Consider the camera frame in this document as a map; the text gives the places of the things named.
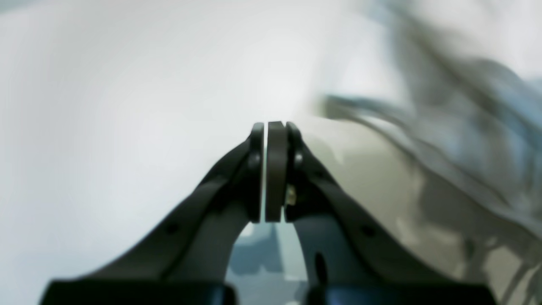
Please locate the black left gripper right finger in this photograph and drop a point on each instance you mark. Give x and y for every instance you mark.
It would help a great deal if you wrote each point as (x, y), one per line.
(349, 257)

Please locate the white graphic t-shirt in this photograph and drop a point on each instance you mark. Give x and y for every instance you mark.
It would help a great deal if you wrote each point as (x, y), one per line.
(454, 83)

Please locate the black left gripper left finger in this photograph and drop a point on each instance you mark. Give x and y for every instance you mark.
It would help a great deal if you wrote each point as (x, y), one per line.
(184, 259)

